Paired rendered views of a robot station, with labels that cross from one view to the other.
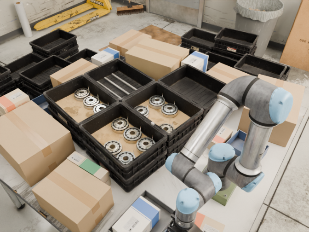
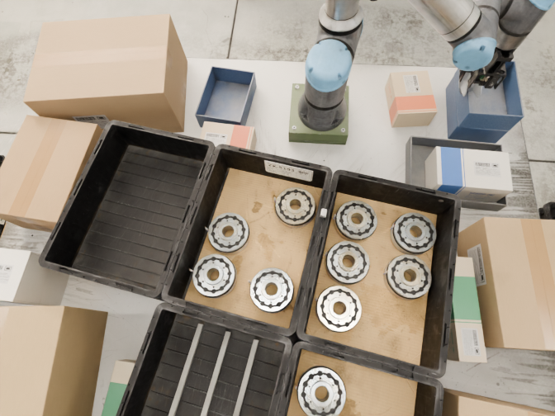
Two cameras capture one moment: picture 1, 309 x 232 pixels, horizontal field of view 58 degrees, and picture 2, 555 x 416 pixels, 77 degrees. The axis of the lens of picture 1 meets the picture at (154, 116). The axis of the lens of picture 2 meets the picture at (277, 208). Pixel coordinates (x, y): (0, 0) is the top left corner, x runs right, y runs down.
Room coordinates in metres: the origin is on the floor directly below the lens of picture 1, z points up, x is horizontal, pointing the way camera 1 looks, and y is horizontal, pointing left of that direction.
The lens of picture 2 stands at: (1.30, 0.20, 1.69)
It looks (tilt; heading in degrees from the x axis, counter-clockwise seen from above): 70 degrees down; 245
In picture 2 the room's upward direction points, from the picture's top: 6 degrees counter-clockwise
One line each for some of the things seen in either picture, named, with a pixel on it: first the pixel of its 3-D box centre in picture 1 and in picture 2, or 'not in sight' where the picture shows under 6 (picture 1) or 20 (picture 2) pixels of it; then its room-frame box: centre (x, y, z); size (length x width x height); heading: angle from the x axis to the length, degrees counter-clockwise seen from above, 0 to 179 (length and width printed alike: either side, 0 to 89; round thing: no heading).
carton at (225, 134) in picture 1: (216, 137); (227, 147); (1.17, -0.38, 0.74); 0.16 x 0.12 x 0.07; 140
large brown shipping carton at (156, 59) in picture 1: (157, 62); (9, 399); (1.93, -0.02, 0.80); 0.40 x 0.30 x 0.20; 59
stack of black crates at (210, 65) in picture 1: (215, 77); not in sight; (2.42, -0.64, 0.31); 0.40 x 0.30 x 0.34; 54
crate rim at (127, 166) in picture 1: (122, 132); (381, 263); (1.04, 0.17, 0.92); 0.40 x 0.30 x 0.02; 44
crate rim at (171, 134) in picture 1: (162, 106); (252, 231); (1.25, -0.04, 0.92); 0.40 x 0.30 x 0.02; 44
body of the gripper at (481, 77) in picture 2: (182, 225); (490, 60); (0.51, -0.11, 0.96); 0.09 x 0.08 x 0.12; 53
